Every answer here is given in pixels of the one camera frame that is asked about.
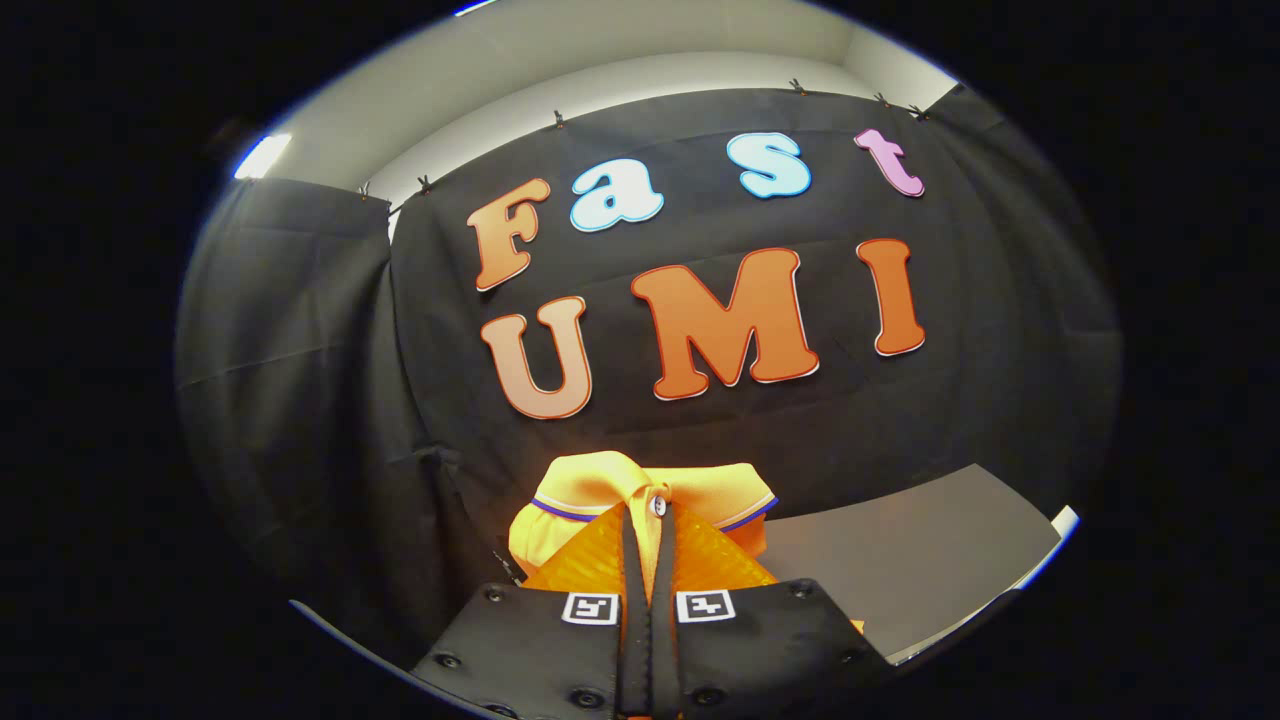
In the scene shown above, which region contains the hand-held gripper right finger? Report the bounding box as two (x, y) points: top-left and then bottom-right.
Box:
(650, 498), (894, 720)

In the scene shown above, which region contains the yellow polo shirt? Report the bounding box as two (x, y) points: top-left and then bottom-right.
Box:
(507, 450), (781, 601)

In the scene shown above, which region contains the dark gray cabinet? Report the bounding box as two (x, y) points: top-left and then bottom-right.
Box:
(763, 462), (1063, 667)

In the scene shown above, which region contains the white ceiling light panel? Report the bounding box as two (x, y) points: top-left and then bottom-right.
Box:
(233, 133), (293, 182)

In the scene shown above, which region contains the row of black cloth clips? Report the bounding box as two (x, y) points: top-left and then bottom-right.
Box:
(357, 78), (931, 201)

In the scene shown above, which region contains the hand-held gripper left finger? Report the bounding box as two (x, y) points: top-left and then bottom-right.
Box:
(410, 503), (654, 720)

